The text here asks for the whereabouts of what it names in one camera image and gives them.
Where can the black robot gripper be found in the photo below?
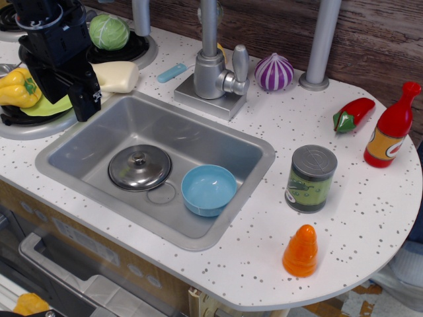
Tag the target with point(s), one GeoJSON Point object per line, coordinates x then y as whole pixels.
{"type": "Point", "coordinates": [54, 50]}

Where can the red toy ketchup bottle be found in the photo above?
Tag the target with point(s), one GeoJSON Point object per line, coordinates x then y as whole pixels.
{"type": "Point", "coordinates": [392, 127]}

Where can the cream toy bottle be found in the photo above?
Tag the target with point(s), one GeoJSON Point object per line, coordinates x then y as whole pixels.
{"type": "Point", "coordinates": [116, 76]}

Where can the silver toy sink basin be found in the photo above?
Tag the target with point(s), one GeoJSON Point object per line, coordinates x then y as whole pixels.
{"type": "Point", "coordinates": [79, 159]}

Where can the light green plastic plate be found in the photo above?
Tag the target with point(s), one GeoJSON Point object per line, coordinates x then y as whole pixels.
{"type": "Point", "coordinates": [45, 108]}

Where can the green toy cabbage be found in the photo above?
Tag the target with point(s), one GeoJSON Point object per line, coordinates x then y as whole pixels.
{"type": "Point", "coordinates": [109, 32]}

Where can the yellow toy bell pepper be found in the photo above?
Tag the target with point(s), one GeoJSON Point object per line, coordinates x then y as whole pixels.
{"type": "Point", "coordinates": [19, 89]}

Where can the black stove burner right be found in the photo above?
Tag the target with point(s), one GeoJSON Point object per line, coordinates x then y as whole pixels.
{"type": "Point", "coordinates": [140, 50]}

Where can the black stove burner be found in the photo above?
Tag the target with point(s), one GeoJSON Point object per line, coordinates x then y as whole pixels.
{"type": "Point", "coordinates": [16, 125]}
{"type": "Point", "coordinates": [140, 50]}
{"type": "Point", "coordinates": [10, 31]}

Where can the black stove burner front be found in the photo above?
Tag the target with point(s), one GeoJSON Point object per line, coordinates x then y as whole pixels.
{"type": "Point", "coordinates": [16, 125]}

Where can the steel pot lid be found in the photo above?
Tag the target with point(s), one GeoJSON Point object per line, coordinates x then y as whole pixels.
{"type": "Point", "coordinates": [139, 168]}

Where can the black stove burner back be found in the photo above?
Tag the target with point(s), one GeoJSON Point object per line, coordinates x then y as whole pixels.
{"type": "Point", "coordinates": [10, 31]}

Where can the silver toy faucet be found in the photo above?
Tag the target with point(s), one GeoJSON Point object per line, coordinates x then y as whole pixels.
{"type": "Point", "coordinates": [213, 88]}

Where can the light blue plastic bowl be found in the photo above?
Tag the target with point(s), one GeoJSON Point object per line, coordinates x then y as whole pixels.
{"type": "Point", "coordinates": [207, 189]}

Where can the purple toy onion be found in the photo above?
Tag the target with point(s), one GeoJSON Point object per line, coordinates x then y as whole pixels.
{"type": "Point", "coordinates": [273, 72]}

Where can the yellow object bottom left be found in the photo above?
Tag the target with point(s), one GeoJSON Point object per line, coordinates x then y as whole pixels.
{"type": "Point", "coordinates": [30, 303]}

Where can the green pickle toy can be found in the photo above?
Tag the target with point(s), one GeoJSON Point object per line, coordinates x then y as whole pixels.
{"type": "Point", "coordinates": [310, 178]}

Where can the red toy chili pepper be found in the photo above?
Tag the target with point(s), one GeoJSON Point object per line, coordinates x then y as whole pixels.
{"type": "Point", "coordinates": [348, 118]}

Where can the orange toy carrot piece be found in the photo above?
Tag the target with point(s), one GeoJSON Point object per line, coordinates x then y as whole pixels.
{"type": "Point", "coordinates": [300, 256]}

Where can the light blue toy utensil handle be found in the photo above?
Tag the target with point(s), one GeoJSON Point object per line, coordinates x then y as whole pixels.
{"type": "Point", "coordinates": [171, 73]}

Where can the grey post left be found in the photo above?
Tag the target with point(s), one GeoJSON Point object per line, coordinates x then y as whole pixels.
{"type": "Point", "coordinates": [141, 17]}

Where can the grey oven door handle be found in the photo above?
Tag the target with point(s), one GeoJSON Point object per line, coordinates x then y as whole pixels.
{"type": "Point", "coordinates": [73, 279]}

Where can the grey post with base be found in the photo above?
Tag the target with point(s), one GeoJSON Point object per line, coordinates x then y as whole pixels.
{"type": "Point", "coordinates": [315, 79]}

